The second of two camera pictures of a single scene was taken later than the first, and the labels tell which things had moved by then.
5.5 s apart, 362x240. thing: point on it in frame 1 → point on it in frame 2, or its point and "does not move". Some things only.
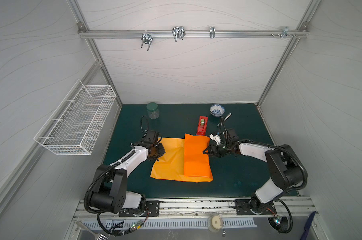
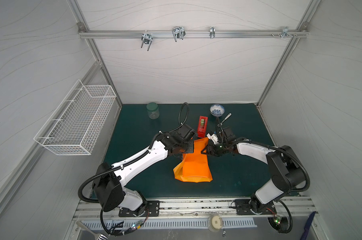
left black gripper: [161, 151] → [190, 147]
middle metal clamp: [178, 32] does not move
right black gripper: [211, 150] does not move
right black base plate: [247, 207] does not move
